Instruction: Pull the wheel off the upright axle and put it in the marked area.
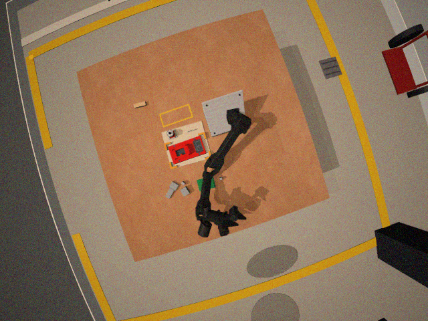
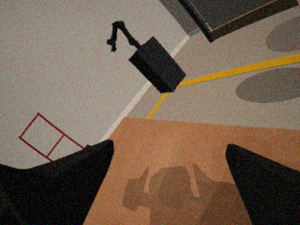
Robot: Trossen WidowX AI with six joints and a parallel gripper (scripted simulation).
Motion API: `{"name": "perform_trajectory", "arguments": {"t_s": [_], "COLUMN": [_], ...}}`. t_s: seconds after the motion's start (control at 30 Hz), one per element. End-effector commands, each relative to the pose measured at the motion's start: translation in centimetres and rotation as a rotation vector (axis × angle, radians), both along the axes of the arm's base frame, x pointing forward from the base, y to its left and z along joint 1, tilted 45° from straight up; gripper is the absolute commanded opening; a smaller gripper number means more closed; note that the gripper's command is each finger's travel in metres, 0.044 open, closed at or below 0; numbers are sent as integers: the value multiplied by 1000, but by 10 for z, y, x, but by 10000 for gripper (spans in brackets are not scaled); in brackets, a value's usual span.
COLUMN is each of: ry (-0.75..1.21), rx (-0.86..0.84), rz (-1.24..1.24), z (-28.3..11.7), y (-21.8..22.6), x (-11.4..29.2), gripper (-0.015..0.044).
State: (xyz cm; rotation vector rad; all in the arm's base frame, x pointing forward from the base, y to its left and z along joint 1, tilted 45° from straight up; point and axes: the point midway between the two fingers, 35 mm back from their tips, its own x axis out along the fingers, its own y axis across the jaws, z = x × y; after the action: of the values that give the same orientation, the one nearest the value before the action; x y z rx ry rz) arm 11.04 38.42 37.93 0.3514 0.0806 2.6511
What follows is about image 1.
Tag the green flat rectangle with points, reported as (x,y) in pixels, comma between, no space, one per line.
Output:
(199,182)

